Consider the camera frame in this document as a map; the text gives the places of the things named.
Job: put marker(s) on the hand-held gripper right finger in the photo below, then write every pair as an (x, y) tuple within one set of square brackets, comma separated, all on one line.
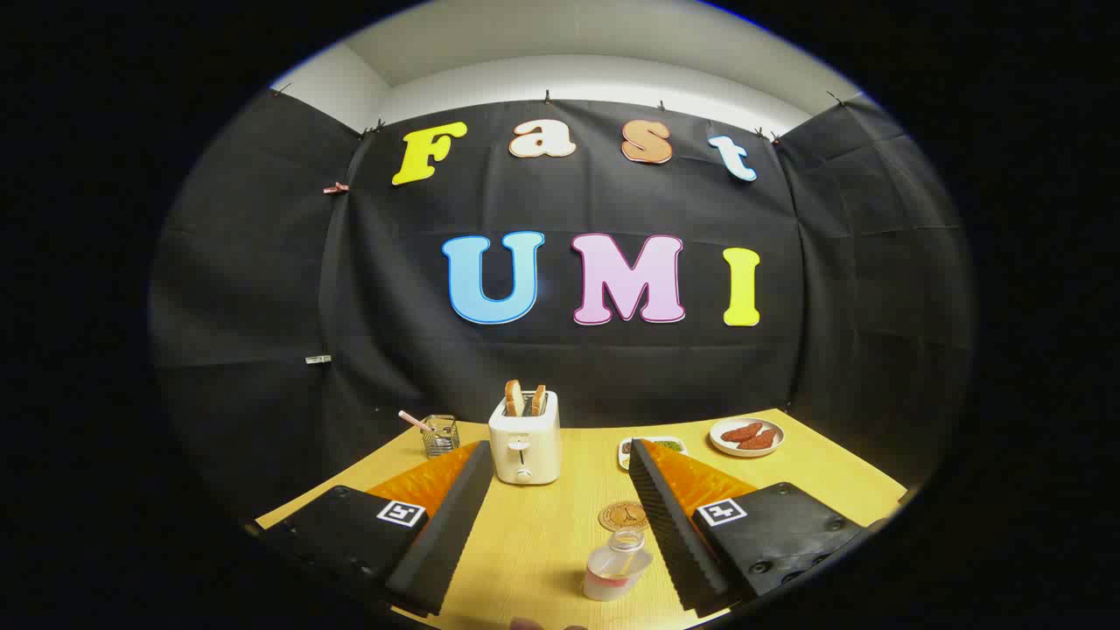
[(669, 534)]

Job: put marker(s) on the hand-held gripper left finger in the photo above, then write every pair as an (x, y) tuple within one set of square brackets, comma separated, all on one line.
[(442, 542)]

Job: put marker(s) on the round cork coaster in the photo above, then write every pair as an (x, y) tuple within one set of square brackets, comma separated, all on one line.
[(619, 514)]

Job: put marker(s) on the clear juice bottle pink label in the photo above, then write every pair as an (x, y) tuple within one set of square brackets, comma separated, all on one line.
[(612, 573)]

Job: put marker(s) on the white divided seasoning dish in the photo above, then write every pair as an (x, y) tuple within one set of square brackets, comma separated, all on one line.
[(624, 453)]

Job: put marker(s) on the wooden table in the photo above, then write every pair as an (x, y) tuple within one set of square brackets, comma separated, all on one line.
[(542, 542)]

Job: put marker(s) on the white round plate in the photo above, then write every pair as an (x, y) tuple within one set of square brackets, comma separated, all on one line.
[(722, 446)]

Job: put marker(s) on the red meat piece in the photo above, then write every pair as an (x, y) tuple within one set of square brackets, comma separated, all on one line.
[(758, 440), (741, 432)]

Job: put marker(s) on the pink striped straw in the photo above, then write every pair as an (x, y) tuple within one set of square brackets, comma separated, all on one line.
[(413, 421)]

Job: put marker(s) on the white toaster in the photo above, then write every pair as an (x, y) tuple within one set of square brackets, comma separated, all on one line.
[(525, 442)]

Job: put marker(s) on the toast slice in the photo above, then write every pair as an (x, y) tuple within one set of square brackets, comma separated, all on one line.
[(514, 398), (538, 401)]

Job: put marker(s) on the black backdrop cloth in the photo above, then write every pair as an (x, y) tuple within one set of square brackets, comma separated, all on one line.
[(525, 367)]

